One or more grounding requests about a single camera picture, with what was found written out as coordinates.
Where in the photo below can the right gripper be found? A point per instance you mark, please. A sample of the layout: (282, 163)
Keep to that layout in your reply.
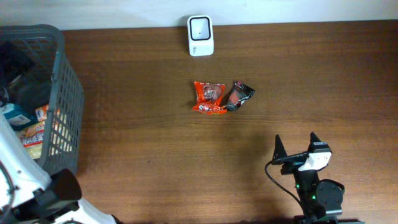
(280, 155)

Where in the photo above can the black red snack packet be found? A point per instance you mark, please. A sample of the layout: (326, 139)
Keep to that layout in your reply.
(239, 94)

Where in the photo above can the small orange white packet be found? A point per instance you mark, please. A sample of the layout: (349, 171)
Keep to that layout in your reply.
(41, 113)

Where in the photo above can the yellow snack bag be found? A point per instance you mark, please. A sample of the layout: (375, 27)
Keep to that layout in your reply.
(32, 139)

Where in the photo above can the blue mouthwash bottle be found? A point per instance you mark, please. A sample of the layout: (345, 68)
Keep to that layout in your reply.
(17, 117)

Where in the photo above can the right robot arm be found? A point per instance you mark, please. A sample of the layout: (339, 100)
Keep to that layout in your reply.
(320, 200)

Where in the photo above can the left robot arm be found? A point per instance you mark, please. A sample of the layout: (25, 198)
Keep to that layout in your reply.
(30, 195)

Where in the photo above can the white barcode scanner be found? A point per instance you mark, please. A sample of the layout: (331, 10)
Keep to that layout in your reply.
(200, 36)

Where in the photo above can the grey plastic mesh basket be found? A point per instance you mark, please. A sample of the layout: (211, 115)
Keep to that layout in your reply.
(35, 72)

